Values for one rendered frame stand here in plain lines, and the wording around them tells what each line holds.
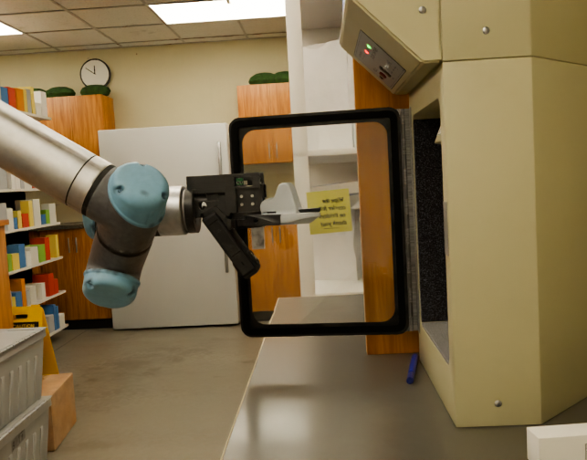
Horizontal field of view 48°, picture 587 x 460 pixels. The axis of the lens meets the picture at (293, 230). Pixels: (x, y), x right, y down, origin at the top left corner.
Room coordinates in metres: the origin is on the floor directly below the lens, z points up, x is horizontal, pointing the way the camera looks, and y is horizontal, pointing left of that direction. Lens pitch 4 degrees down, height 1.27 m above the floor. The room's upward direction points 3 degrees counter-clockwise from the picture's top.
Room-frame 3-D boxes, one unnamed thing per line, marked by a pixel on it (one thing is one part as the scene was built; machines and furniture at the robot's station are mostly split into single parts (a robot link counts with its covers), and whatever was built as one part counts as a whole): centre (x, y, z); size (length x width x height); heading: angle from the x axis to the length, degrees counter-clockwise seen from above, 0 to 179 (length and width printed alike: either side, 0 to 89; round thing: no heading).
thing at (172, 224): (1.00, 0.18, 1.24); 0.08 x 0.05 x 0.08; 177
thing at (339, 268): (1.17, -0.05, 1.19); 0.30 x 0.01 x 0.40; 81
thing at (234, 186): (0.99, 0.10, 1.24); 0.12 x 0.08 x 0.09; 87
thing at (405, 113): (1.14, -0.20, 1.19); 0.03 x 0.02 x 0.39; 177
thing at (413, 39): (0.99, -0.15, 1.46); 0.32 x 0.11 x 0.10; 177
